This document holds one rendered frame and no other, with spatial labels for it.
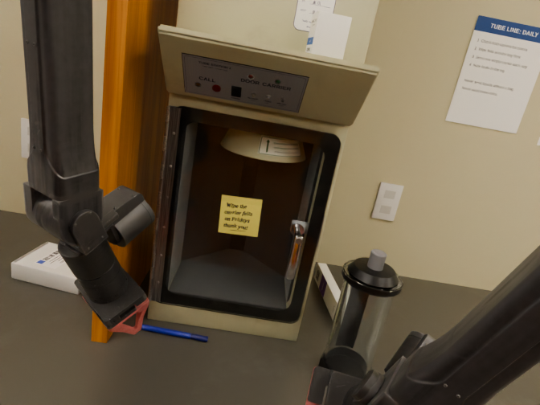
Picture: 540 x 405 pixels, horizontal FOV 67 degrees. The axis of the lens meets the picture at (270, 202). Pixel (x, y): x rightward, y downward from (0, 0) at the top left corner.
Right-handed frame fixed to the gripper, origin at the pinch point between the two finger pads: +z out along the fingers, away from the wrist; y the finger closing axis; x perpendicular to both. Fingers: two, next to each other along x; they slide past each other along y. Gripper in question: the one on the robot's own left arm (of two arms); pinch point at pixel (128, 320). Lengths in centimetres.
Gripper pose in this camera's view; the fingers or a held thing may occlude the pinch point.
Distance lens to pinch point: 72.6
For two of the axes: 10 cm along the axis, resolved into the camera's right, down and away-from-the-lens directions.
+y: -7.0, -4.4, 5.6
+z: 0.8, 7.3, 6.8
